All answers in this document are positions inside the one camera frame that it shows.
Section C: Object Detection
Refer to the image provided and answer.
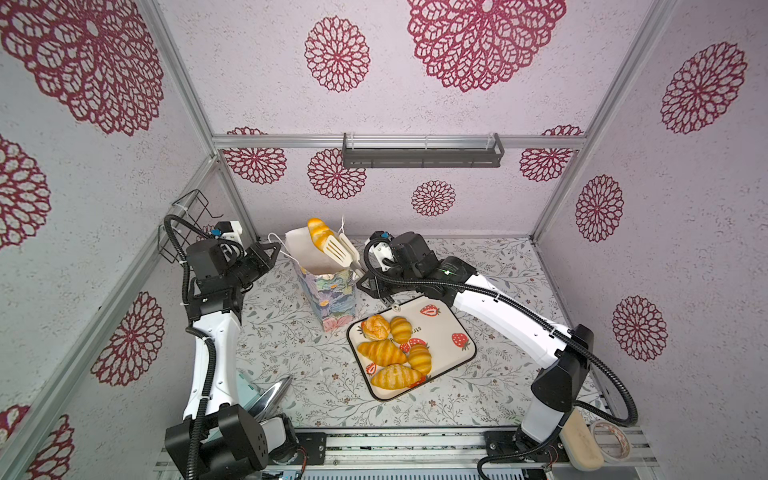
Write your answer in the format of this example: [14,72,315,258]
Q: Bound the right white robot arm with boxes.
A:
[357,256,593,443]

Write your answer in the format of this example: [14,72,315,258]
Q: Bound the small oval bread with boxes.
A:
[390,316,413,344]

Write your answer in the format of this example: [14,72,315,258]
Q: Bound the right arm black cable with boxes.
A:
[362,236,639,480]

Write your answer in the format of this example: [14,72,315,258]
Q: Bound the striped long roll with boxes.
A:
[307,218,334,251]

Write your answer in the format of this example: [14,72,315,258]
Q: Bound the croissant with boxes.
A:
[370,364,424,390]
[356,340,407,367]

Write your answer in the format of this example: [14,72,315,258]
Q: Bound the upper croissant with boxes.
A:
[356,340,407,367]

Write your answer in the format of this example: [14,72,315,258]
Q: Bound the tape roll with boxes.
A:
[589,420,632,463]

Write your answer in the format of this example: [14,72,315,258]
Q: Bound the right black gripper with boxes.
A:
[355,266,424,299]

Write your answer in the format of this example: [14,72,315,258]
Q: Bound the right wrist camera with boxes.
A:
[366,231,439,279]

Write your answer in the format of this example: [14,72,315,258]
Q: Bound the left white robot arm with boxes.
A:
[164,238,300,479]

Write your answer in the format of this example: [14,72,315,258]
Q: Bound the lower croissant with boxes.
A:
[370,364,424,390]

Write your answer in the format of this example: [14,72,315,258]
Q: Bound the striped oval bread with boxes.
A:
[408,344,432,376]

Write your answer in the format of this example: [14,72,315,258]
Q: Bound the floral paper bag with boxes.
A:
[267,224,357,332]

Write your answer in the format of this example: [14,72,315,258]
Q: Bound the teal sponge block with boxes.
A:
[236,372,262,411]

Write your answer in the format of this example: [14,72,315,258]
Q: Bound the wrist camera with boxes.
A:
[366,231,439,279]
[211,221,243,246]

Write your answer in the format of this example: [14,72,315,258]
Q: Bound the round bun bread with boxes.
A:
[360,315,391,341]

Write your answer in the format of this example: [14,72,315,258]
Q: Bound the steel tongs with cream tips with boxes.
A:
[323,232,362,270]

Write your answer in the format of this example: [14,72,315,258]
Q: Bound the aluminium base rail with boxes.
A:
[152,425,658,480]

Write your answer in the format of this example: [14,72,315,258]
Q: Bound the black wire rack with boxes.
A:
[155,189,223,264]

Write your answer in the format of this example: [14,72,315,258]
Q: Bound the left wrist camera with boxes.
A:
[211,221,243,246]

